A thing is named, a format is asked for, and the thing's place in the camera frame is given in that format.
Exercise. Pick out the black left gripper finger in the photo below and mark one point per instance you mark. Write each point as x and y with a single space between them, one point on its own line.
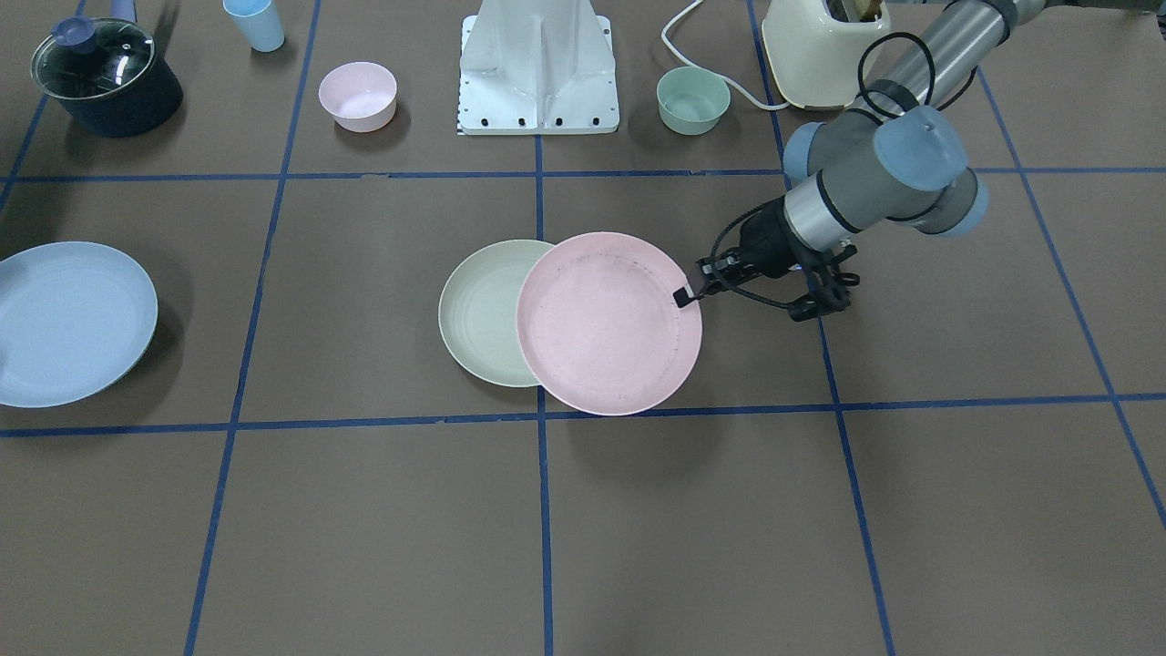
685 296

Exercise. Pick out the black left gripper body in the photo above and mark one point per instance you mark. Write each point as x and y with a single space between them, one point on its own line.
763 240

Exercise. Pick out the pink plate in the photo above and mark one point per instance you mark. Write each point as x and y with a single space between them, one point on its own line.
600 327

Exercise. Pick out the blue plate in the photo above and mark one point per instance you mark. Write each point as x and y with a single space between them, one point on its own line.
76 316

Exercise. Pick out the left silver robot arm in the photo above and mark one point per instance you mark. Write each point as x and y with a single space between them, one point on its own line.
891 155

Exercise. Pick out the green bowl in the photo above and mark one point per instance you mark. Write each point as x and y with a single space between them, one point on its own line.
691 100

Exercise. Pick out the cream toaster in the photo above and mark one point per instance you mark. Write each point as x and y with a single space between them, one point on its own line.
814 48

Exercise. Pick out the beige plate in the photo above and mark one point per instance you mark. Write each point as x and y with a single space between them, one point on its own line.
477 312

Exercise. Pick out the pink bowl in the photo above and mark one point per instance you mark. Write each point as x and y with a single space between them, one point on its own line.
360 96

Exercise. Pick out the light blue cup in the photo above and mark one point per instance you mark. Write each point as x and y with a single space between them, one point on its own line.
259 22

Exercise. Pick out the dark pot with glass lid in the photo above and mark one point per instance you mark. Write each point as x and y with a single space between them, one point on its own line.
109 74

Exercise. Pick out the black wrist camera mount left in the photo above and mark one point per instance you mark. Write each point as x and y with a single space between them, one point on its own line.
829 287

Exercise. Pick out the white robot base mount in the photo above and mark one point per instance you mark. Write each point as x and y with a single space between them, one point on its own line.
537 68

